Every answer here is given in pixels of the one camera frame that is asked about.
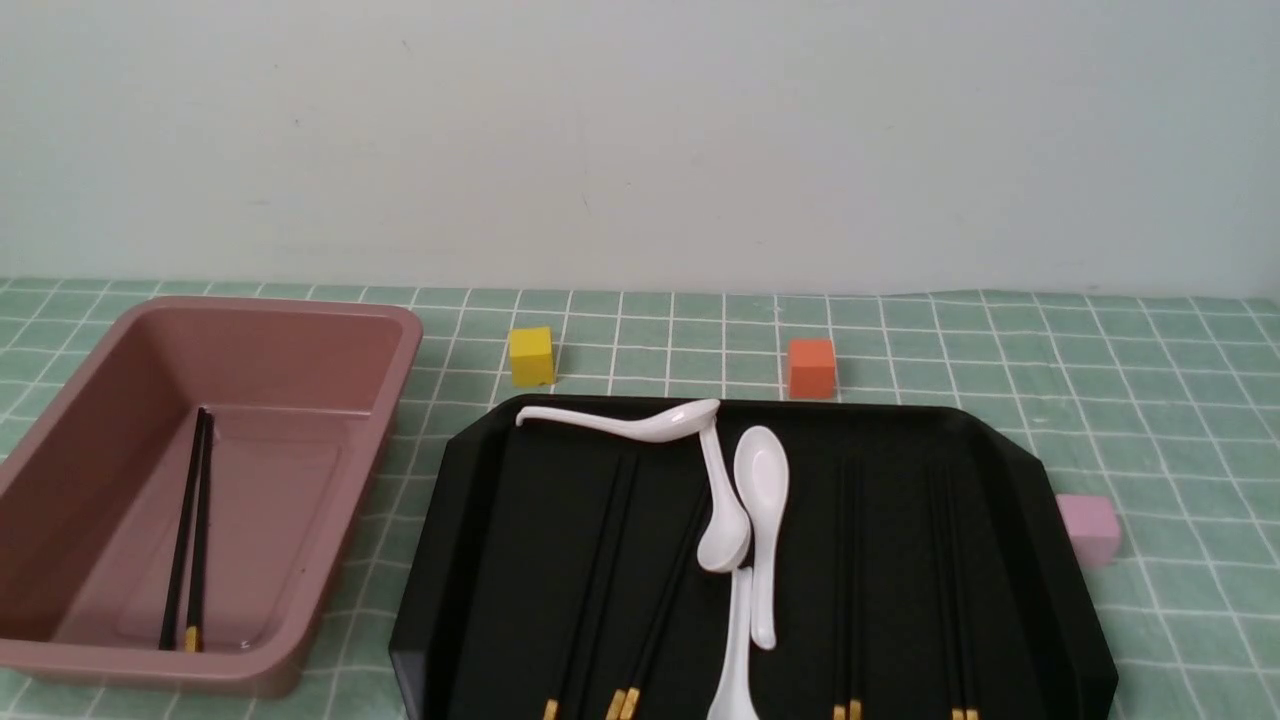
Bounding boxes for black gold-tipped chopstick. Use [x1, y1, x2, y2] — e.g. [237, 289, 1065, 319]
[925, 466, 969, 719]
[605, 495, 709, 720]
[184, 407, 215, 653]
[831, 459, 849, 719]
[940, 468, 980, 719]
[541, 454, 636, 719]
[847, 456, 865, 719]
[620, 500, 713, 720]

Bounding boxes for white spoon lying sideways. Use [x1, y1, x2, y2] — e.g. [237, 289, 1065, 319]
[515, 398, 721, 445]

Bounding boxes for yellow cube block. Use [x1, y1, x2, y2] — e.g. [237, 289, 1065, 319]
[508, 325, 556, 388]

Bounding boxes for white spoon bowl up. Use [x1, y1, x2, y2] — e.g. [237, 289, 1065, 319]
[733, 425, 790, 651]

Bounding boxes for orange cube block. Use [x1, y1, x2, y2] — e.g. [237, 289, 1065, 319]
[786, 337, 837, 401]

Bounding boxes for white spoon bowl down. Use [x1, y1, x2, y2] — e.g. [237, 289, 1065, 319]
[698, 420, 751, 573]

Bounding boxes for black plastic tray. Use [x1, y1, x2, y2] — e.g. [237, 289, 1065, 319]
[389, 395, 1119, 719]

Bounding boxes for pink plastic bin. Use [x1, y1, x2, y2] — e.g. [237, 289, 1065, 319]
[1, 296, 422, 697]

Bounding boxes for white spoon bottom edge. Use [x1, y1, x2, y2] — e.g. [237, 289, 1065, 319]
[707, 568, 759, 719]

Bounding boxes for pink cube block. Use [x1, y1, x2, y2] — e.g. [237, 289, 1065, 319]
[1056, 495, 1123, 568]

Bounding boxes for black gold-tipped chopstick in bin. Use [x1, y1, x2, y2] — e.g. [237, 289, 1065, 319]
[184, 407, 215, 653]

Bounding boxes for green checkered tablecloth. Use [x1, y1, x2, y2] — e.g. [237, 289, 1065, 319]
[1, 272, 1279, 719]

